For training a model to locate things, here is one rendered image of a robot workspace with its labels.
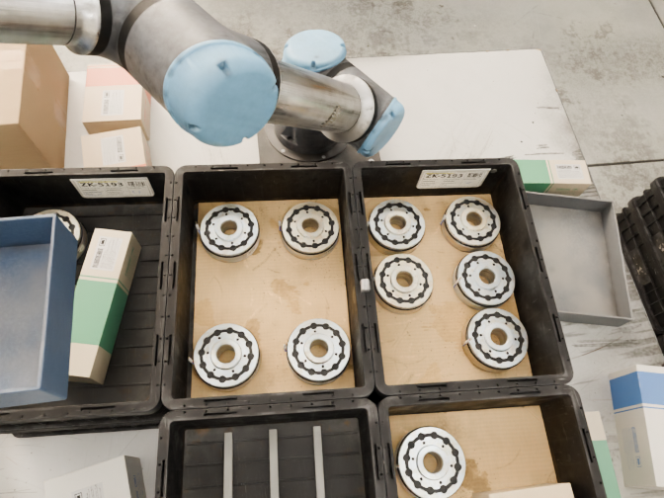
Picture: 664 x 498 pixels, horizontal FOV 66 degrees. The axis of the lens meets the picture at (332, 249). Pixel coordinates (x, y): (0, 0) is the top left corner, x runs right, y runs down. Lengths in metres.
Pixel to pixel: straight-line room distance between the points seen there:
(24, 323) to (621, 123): 2.33
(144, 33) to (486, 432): 0.74
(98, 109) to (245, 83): 0.68
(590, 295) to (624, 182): 1.24
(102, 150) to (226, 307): 0.45
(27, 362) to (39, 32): 0.36
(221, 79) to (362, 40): 1.93
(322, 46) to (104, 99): 0.50
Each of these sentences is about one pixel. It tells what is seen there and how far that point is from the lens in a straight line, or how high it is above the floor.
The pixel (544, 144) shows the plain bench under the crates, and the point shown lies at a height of 0.70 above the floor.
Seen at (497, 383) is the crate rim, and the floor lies 0.93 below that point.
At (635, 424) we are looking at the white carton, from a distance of 1.10.
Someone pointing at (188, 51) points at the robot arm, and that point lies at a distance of 0.59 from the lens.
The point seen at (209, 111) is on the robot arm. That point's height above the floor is 1.23.
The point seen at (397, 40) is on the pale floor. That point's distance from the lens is 2.50.
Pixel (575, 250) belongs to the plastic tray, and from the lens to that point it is 1.23.
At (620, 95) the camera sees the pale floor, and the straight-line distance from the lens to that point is 2.67.
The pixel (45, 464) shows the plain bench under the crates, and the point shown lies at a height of 0.70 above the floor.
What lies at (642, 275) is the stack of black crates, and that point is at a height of 0.29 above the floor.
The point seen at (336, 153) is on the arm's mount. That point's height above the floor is 0.75.
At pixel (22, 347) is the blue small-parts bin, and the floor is 1.07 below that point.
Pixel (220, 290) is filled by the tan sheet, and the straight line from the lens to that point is 0.91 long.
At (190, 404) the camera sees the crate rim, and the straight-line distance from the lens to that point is 0.76.
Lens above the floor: 1.67
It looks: 65 degrees down
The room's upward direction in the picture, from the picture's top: 9 degrees clockwise
